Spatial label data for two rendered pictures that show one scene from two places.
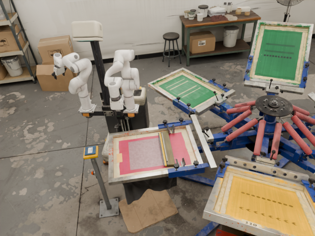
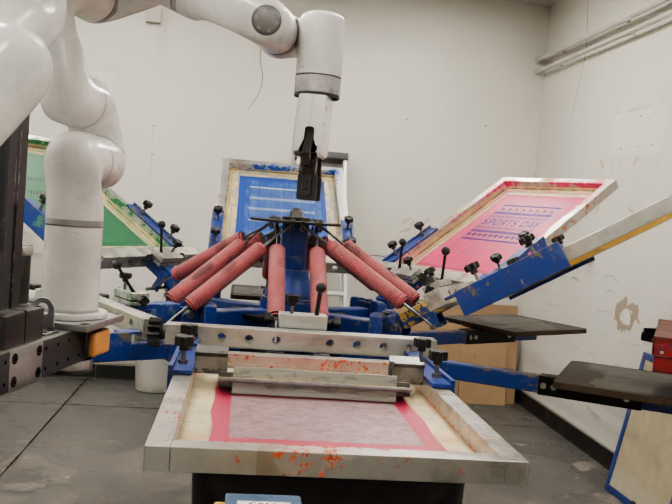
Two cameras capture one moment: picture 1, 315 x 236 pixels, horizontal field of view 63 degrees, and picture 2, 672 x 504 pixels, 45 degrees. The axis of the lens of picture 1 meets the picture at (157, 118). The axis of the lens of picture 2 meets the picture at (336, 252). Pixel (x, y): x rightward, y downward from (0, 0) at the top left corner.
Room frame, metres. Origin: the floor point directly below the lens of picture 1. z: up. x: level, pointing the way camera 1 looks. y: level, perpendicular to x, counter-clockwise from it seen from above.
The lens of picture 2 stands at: (1.62, 1.64, 1.35)
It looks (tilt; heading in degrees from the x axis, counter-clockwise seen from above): 3 degrees down; 269
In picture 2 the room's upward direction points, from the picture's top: 5 degrees clockwise
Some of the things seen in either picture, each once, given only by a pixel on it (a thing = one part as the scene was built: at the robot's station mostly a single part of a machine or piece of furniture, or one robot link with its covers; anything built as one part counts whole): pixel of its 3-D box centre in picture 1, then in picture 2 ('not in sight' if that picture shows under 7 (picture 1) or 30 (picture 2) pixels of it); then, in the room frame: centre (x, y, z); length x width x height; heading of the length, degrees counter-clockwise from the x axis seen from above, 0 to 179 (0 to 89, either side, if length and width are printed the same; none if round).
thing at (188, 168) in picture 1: (186, 170); (427, 380); (1.33, -0.20, 0.98); 0.30 x 0.05 x 0.07; 95
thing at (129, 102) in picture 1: (129, 100); (63, 269); (2.04, 0.26, 1.21); 0.16 x 0.13 x 0.15; 173
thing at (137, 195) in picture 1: (151, 186); not in sight; (1.38, 0.10, 0.74); 0.46 x 0.04 x 0.42; 95
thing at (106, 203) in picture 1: (101, 182); not in sight; (1.66, 0.64, 0.48); 0.22 x 0.22 x 0.96; 5
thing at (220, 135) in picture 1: (213, 138); not in sight; (1.64, -0.50, 1.02); 0.17 x 0.06 x 0.05; 95
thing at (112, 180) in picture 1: (153, 150); (317, 402); (1.59, 0.06, 0.97); 0.79 x 0.58 x 0.04; 95
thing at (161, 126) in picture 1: (173, 126); (184, 367); (1.89, -0.15, 0.98); 0.30 x 0.05 x 0.07; 95
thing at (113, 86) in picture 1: (116, 86); (299, 44); (1.67, 0.30, 1.62); 0.15 x 0.10 x 0.11; 173
